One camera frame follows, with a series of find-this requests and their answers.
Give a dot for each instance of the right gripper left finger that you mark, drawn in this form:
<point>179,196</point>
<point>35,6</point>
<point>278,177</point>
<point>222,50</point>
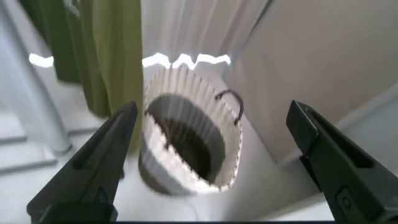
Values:
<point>87,177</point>

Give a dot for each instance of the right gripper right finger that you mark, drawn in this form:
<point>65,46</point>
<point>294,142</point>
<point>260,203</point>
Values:
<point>351,180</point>

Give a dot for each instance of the pale grey shorts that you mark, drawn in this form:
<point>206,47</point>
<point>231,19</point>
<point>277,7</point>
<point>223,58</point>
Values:
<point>31,109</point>

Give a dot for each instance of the green garment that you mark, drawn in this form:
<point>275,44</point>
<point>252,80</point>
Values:
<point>118,62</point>

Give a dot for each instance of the white laundry basket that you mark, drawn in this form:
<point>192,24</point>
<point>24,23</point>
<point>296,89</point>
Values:
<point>192,90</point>

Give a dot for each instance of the white curtain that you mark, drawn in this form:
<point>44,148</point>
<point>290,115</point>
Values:
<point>186,25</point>

